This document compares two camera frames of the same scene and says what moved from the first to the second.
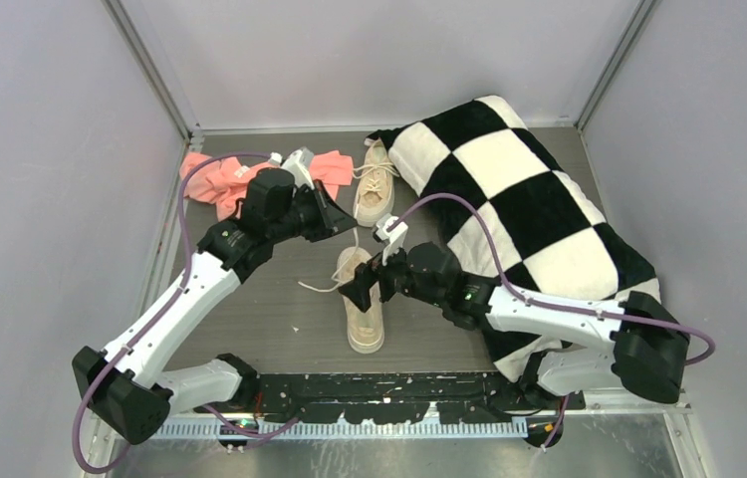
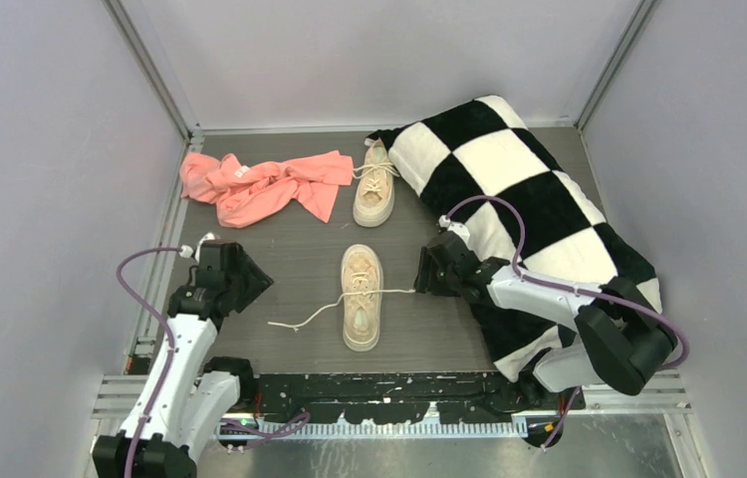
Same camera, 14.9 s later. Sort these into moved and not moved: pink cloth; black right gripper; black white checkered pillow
Moved: black right gripper
Not moved: pink cloth; black white checkered pillow
